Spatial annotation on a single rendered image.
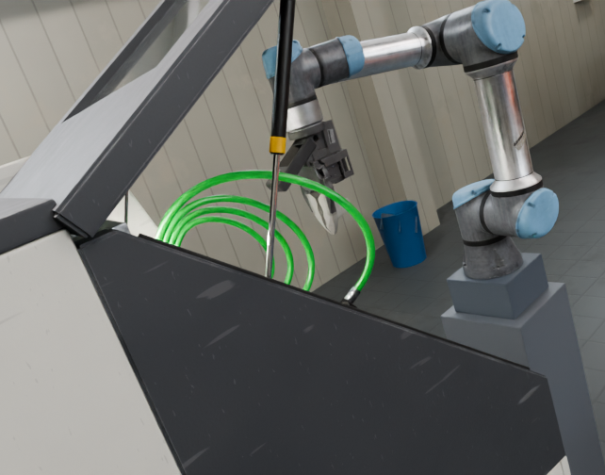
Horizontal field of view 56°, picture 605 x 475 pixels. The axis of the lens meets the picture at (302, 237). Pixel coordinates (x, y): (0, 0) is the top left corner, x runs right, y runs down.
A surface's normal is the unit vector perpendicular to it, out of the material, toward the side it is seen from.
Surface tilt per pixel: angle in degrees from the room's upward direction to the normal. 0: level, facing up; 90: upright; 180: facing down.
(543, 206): 98
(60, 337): 90
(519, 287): 90
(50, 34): 90
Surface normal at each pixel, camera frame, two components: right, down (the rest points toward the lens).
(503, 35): 0.43, -0.03
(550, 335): 0.62, 0.01
